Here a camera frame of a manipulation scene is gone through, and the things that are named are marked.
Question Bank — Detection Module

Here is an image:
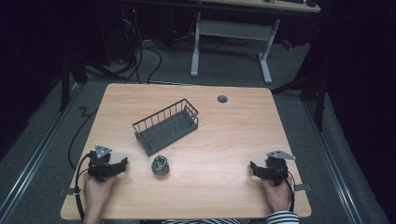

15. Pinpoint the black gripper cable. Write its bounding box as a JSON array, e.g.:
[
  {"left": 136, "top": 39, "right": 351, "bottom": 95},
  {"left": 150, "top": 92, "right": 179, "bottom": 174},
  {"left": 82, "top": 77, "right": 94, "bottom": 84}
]
[
  {"left": 271, "top": 164, "right": 296, "bottom": 213},
  {"left": 74, "top": 151, "right": 94, "bottom": 222}
]

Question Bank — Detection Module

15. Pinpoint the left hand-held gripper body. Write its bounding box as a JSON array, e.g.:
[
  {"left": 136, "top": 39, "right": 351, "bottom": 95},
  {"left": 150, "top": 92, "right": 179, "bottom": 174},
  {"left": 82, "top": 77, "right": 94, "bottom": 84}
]
[{"left": 87, "top": 144, "right": 113, "bottom": 183}]

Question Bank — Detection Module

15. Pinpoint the white frame desk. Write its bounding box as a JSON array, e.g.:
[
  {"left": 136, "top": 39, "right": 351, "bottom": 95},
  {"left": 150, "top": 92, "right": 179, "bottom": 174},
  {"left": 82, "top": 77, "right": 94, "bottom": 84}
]
[{"left": 190, "top": 0, "right": 322, "bottom": 85}]

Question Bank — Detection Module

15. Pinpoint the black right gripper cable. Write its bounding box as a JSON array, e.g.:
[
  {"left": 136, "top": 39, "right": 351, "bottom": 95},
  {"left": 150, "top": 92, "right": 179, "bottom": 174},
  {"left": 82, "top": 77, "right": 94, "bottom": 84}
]
[{"left": 271, "top": 164, "right": 296, "bottom": 213}]

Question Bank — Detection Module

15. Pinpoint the person's left hand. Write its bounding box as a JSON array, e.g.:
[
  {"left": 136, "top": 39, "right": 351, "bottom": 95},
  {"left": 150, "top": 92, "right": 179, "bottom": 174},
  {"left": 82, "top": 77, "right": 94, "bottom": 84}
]
[{"left": 82, "top": 173, "right": 117, "bottom": 216}]

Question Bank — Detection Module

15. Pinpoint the metal floor rail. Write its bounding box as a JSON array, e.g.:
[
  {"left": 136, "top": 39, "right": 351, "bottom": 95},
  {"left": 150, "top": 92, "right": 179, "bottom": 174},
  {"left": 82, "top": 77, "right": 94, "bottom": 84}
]
[
  {"left": 303, "top": 101, "right": 364, "bottom": 224},
  {"left": 0, "top": 83, "right": 82, "bottom": 216}
]

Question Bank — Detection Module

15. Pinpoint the grey steel wool ball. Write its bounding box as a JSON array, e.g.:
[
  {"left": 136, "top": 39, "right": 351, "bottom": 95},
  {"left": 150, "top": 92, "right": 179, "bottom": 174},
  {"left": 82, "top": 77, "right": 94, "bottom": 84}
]
[{"left": 150, "top": 154, "right": 171, "bottom": 176}]

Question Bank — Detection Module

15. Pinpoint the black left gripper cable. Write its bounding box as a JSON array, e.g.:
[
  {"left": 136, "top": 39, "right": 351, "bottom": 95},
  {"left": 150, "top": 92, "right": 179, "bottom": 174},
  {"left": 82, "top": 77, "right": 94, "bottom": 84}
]
[{"left": 74, "top": 151, "right": 94, "bottom": 222}]

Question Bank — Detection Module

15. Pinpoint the bundle of black cables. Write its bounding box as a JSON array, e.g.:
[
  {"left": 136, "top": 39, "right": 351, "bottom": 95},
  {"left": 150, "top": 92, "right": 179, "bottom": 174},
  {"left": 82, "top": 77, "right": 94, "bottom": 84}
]
[{"left": 120, "top": 7, "right": 163, "bottom": 85}]

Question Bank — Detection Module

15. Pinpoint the dark grey wire basket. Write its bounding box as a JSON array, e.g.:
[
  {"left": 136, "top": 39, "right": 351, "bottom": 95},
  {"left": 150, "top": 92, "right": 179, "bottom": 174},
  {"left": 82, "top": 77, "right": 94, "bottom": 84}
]
[{"left": 132, "top": 98, "right": 200, "bottom": 157}]

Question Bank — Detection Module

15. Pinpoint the person's right hand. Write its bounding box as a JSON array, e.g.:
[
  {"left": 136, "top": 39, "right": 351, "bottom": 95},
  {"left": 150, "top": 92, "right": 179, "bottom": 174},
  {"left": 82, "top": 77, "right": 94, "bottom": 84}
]
[{"left": 262, "top": 175, "right": 294, "bottom": 213}]

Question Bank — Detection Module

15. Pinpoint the black metal stand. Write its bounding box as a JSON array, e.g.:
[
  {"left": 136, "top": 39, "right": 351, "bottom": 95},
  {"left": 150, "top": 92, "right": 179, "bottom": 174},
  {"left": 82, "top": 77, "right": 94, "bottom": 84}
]
[
  {"left": 271, "top": 69, "right": 329, "bottom": 133},
  {"left": 58, "top": 52, "right": 125, "bottom": 112}
]

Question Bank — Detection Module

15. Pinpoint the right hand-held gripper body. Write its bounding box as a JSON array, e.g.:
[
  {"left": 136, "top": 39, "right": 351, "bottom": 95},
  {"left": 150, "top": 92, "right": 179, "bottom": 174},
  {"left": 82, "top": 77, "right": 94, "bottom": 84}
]
[{"left": 264, "top": 149, "right": 297, "bottom": 188}]

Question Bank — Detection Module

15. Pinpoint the black floor cable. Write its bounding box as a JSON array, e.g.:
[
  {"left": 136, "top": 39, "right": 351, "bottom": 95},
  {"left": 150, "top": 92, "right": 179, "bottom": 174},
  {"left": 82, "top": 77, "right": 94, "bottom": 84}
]
[{"left": 67, "top": 106, "right": 99, "bottom": 172}]

